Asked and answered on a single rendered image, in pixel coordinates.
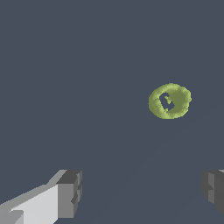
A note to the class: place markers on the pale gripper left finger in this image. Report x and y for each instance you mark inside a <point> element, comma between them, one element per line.
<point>52,198</point>

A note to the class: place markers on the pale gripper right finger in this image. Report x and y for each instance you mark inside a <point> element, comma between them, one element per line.
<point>215,188</point>

